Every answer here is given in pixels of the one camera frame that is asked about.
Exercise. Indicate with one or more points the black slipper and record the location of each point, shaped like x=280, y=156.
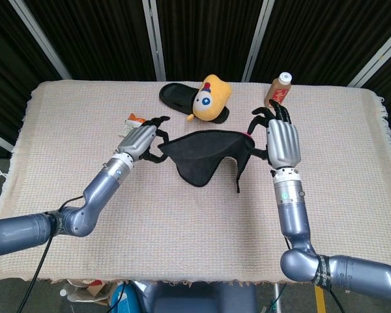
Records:
x=174, y=94

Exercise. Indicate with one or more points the pink and grey towel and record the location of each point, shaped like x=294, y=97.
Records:
x=198, y=153

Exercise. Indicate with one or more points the blue plastic bin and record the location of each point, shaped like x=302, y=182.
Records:
x=122, y=300

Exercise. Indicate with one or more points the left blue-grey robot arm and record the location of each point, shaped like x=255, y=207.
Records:
x=97, y=192

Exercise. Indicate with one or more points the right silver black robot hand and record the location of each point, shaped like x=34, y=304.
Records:
x=283, y=143

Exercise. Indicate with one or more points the beige woven tablecloth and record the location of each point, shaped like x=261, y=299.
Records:
x=166, y=221

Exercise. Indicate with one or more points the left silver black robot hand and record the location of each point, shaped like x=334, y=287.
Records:
x=138, y=140

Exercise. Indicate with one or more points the blue-grey robot torso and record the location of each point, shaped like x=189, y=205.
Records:
x=195, y=300

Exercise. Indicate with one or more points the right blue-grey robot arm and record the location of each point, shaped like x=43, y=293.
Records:
x=293, y=215

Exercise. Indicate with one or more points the crumpled snack packet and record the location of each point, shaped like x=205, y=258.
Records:
x=132, y=120

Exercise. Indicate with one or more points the brown drink bottle white cap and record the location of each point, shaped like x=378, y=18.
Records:
x=278, y=91

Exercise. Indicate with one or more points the brown paper bag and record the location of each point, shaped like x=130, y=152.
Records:
x=91, y=291

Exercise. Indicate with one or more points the yellow plush toy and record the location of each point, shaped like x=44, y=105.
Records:
x=215, y=104

